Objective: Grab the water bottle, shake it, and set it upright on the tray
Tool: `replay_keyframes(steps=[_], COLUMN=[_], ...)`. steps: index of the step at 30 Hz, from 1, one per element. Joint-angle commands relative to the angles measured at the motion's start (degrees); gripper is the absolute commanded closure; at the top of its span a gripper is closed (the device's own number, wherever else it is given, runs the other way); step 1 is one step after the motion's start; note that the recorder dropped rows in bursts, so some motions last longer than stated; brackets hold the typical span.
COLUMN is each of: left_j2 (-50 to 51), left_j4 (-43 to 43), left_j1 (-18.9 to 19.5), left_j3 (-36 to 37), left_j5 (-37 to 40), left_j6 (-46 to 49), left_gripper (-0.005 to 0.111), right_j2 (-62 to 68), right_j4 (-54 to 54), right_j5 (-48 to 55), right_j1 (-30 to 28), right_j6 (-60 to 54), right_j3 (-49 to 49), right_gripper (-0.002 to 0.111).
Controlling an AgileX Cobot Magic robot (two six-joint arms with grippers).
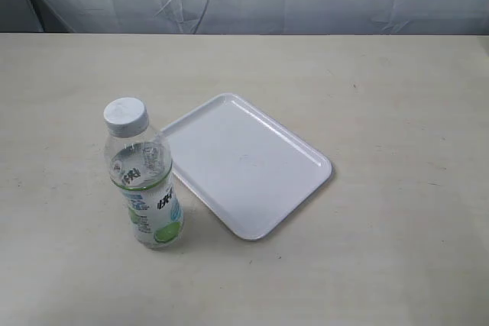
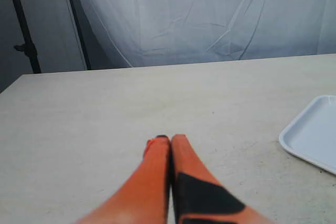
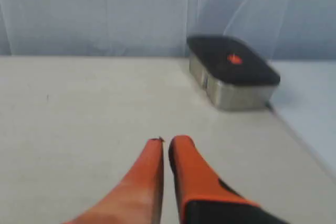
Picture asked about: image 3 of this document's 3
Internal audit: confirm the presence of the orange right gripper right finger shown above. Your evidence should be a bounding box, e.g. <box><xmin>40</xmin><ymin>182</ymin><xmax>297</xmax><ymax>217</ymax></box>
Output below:
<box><xmin>168</xmin><ymin>135</ymin><xmax>289</xmax><ymax>224</ymax></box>

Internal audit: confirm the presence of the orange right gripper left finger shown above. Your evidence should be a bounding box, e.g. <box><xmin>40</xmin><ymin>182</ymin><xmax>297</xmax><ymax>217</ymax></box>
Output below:
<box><xmin>68</xmin><ymin>137</ymin><xmax>164</xmax><ymax>223</ymax></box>

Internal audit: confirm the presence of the black and silver box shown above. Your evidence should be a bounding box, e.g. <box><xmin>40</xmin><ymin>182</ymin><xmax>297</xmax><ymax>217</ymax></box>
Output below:
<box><xmin>186</xmin><ymin>35</ymin><xmax>280</xmax><ymax>111</ymax></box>

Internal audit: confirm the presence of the white backdrop curtain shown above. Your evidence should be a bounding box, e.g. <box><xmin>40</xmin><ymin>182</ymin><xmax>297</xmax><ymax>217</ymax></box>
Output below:
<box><xmin>1</xmin><ymin>0</ymin><xmax>335</xmax><ymax>60</ymax></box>

